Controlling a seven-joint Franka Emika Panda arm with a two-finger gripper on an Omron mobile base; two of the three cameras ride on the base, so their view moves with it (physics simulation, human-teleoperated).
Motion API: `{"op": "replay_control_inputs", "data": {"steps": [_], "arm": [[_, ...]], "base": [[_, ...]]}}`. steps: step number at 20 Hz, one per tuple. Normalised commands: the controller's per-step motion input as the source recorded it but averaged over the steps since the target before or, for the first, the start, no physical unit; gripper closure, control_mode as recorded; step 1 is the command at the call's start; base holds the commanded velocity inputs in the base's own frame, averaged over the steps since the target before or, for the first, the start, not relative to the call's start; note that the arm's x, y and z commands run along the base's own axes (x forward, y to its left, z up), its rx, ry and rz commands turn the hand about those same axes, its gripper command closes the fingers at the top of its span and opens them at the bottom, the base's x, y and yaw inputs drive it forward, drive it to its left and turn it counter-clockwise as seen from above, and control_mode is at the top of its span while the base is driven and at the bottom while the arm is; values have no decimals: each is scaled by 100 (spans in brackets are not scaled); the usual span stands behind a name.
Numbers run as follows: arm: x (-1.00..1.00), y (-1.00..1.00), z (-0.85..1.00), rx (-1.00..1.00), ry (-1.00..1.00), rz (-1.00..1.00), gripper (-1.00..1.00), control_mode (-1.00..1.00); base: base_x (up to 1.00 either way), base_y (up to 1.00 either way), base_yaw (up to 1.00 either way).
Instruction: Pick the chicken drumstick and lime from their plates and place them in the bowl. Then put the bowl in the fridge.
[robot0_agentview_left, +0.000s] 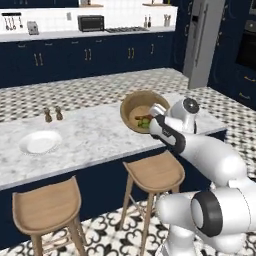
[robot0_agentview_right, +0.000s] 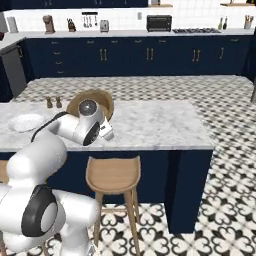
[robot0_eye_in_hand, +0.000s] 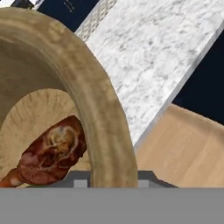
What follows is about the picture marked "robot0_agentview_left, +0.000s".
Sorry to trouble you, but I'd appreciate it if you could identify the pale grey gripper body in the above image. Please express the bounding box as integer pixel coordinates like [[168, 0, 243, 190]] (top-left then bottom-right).
[[148, 102, 170, 119]]

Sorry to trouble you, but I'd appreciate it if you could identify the brown chicken drumstick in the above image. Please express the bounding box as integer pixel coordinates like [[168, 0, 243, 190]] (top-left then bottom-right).
[[134, 114, 154, 122]]

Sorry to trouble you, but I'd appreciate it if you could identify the green lime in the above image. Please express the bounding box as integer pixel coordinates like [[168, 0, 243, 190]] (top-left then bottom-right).
[[137, 118, 151, 130]]

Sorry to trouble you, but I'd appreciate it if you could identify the wooden bowl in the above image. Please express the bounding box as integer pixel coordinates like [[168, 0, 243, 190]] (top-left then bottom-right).
[[119, 89, 171, 135]]

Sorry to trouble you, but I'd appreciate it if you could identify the grey fridge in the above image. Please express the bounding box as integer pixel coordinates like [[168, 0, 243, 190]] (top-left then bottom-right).
[[182, 0, 227, 90]]

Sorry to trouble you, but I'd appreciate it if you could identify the wooden bar stool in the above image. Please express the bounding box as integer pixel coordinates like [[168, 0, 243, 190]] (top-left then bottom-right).
[[117, 150, 186, 256], [11, 175, 89, 256]]

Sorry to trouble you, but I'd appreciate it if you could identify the black hob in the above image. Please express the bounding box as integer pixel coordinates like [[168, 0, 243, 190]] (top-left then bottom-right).
[[105, 26, 150, 34]]

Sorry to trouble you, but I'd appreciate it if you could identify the pot of kitchen tools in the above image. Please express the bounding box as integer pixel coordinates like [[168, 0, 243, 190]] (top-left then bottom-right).
[[163, 13, 172, 28]]

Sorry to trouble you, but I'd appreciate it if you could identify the navy kitchen island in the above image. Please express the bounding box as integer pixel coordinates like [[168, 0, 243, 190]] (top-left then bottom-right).
[[0, 67, 228, 251]]

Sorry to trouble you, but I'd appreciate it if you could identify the navy tall cupboard unit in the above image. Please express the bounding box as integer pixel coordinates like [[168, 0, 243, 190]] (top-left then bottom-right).
[[206, 0, 256, 111]]

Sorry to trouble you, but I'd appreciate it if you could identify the brown pepper shaker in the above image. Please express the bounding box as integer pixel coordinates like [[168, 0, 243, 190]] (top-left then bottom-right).
[[54, 105, 64, 121], [43, 107, 54, 124]]

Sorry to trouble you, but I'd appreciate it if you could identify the navy base cupboard run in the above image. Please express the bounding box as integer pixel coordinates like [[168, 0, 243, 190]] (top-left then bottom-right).
[[0, 32, 175, 90]]

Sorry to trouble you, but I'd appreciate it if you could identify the black built-in oven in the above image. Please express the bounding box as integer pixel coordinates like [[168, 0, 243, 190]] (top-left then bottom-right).
[[234, 19, 256, 72]]

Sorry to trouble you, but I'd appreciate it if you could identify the black toaster oven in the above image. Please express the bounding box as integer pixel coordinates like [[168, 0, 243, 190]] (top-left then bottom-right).
[[77, 14, 106, 33]]

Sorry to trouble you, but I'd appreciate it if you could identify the white plate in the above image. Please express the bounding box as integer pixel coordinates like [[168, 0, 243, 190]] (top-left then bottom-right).
[[18, 129, 64, 155]]

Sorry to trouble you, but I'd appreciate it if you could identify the silver toaster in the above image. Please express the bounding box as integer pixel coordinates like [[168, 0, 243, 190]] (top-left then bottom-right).
[[26, 20, 40, 36]]

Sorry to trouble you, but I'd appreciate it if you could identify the grey fridge door handle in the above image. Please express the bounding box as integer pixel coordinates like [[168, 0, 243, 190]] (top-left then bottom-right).
[[194, 3, 209, 68]]

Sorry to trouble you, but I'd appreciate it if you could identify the wooden wall shelf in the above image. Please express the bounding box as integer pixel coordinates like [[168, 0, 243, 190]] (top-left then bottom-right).
[[78, 0, 105, 9], [141, 0, 172, 8]]

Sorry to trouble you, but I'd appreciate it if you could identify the navy wall cupboard run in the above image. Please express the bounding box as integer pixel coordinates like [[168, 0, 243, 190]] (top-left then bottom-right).
[[0, 0, 80, 9]]

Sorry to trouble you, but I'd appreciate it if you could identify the rail with hanging tools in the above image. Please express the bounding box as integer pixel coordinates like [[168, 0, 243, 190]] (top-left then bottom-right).
[[0, 11, 24, 32]]

